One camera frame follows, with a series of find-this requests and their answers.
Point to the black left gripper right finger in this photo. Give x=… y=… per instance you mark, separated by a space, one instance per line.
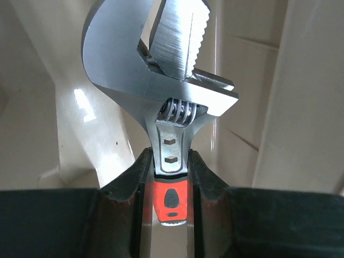
x=227 y=221

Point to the beige plastic tool box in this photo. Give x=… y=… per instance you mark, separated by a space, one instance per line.
x=285 y=59

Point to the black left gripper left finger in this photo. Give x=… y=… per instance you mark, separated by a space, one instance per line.
x=113 y=221

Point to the red handled adjustable wrench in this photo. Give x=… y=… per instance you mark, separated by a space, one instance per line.
x=157 y=84

